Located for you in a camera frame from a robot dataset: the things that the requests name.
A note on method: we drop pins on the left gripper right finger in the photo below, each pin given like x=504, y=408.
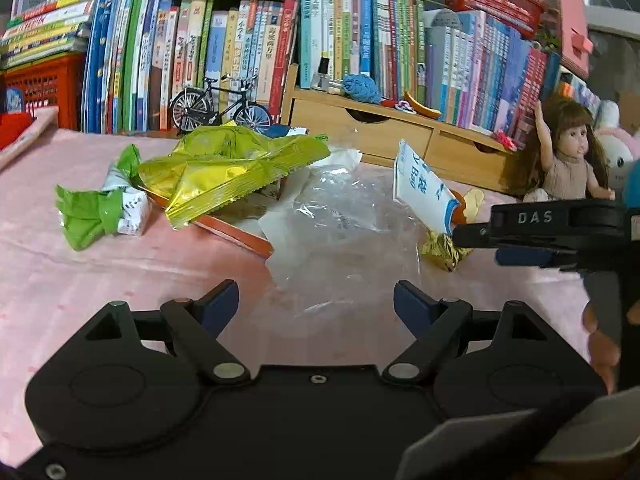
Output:
x=437, y=327

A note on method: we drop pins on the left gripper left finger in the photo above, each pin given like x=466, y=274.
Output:
x=194, y=327

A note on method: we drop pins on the gold foil wrapper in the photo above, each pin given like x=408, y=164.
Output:
x=442, y=252

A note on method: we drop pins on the orange package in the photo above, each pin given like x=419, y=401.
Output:
x=239, y=224

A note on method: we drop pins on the green white wrapper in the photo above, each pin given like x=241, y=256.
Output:
x=118, y=208

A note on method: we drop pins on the clear plastic bag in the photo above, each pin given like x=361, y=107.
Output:
x=340, y=229

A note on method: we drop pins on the white blue paper bag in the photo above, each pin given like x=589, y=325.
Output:
x=419, y=188

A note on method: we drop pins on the green yellow foil bag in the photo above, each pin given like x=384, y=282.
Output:
x=213, y=167

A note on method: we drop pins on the row of upright books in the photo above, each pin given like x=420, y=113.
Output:
x=466, y=68

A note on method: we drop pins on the stack of books on basket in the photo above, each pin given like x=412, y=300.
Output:
x=51, y=28

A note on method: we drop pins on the right hand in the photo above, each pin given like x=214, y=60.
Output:
x=604, y=354

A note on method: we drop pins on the blue doraemon plush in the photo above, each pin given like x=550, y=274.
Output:
x=631, y=194

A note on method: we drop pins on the brown haired doll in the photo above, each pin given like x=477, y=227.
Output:
x=567, y=161

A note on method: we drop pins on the pink white bunny plush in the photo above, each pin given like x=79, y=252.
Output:
x=621, y=149

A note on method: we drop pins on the orange peel piece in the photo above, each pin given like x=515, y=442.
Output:
x=468, y=207

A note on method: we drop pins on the wooden drawer organizer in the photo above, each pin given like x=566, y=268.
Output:
x=458, y=154

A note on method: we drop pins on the miniature black bicycle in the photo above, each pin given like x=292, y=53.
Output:
x=225, y=98

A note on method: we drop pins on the pink box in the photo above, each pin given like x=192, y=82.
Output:
x=568, y=19

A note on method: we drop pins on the blue yarn ball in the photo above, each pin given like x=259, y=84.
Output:
x=361, y=88

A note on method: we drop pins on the red pink cloth pouch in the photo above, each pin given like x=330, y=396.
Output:
x=20, y=130

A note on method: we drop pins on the red plastic basket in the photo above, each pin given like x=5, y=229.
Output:
x=55, y=81

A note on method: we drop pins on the small glass bottle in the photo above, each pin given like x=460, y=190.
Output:
x=321, y=76

